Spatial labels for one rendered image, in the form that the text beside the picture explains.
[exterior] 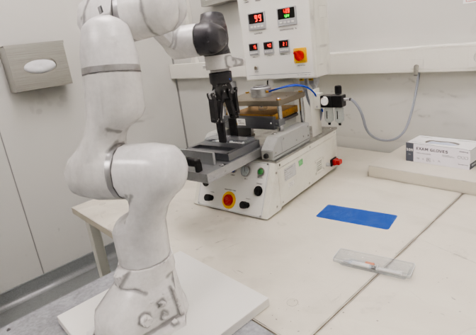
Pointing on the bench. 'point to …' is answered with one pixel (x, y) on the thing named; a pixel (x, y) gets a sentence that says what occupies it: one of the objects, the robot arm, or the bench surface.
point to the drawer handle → (195, 163)
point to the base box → (297, 173)
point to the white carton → (442, 151)
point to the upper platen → (289, 111)
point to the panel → (239, 190)
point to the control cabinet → (286, 35)
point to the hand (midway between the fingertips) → (227, 131)
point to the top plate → (263, 94)
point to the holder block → (224, 151)
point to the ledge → (423, 173)
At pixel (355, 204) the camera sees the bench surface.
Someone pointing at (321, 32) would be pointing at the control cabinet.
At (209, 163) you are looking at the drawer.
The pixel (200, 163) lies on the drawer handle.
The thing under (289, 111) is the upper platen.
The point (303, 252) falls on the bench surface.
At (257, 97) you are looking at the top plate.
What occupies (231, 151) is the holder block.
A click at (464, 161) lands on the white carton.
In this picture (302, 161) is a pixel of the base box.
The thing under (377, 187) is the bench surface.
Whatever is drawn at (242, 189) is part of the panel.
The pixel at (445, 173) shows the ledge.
